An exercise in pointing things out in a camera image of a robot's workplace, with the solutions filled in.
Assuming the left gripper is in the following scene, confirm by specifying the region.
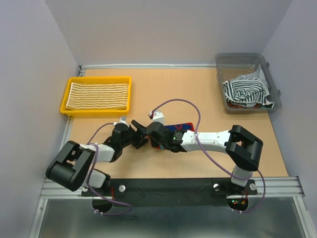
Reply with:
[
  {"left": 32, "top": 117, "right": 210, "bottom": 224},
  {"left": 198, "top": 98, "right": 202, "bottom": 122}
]
[{"left": 120, "top": 120, "right": 148, "bottom": 149}]

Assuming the turquoise red patterned towel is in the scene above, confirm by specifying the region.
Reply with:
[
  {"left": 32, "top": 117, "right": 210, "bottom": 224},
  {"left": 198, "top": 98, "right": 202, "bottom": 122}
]
[{"left": 150, "top": 122, "right": 195, "bottom": 150}]

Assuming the yellow striped towel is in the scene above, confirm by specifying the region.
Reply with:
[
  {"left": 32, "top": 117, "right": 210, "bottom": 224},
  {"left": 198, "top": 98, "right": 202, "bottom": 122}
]
[{"left": 66, "top": 83, "right": 129, "bottom": 110}]

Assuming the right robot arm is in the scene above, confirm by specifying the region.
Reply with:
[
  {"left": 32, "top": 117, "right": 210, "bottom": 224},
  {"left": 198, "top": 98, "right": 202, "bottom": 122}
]
[{"left": 146, "top": 122, "right": 264, "bottom": 193}]

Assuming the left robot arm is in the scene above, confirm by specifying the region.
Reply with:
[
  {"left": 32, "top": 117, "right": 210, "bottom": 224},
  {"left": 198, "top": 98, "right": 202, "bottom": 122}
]
[{"left": 46, "top": 120, "right": 148, "bottom": 191}]

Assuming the yellow plastic tray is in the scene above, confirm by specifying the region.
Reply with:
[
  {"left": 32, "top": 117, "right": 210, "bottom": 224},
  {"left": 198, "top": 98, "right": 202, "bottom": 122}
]
[{"left": 60, "top": 76, "right": 132, "bottom": 118}]

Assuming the grey plastic bin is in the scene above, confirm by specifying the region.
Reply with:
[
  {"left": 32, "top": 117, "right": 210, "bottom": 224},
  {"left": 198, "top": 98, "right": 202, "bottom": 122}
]
[{"left": 215, "top": 53, "right": 281, "bottom": 114}]

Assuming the black white striped towel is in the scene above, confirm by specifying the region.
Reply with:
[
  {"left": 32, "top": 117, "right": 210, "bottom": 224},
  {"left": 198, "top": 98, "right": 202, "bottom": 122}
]
[{"left": 222, "top": 67, "right": 274, "bottom": 109}]

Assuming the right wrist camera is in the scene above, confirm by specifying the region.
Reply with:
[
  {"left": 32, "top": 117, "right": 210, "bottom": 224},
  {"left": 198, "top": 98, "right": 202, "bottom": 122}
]
[{"left": 149, "top": 111, "right": 165, "bottom": 125}]

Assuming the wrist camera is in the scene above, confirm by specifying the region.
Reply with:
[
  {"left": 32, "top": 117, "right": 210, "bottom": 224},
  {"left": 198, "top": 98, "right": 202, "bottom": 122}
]
[
  {"left": 113, "top": 116, "right": 129, "bottom": 126},
  {"left": 149, "top": 111, "right": 165, "bottom": 125}
]

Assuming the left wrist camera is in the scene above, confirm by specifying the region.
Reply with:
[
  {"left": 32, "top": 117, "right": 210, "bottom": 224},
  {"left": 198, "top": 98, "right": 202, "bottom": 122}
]
[{"left": 113, "top": 116, "right": 129, "bottom": 126}]

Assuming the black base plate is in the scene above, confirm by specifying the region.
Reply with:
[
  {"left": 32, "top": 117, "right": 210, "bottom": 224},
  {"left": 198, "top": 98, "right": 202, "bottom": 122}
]
[{"left": 95, "top": 178, "right": 258, "bottom": 207}]

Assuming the aluminium frame rail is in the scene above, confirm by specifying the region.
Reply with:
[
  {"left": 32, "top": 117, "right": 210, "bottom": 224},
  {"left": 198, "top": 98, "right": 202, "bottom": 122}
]
[{"left": 40, "top": 177, "right": 305, "bottom": 199}]

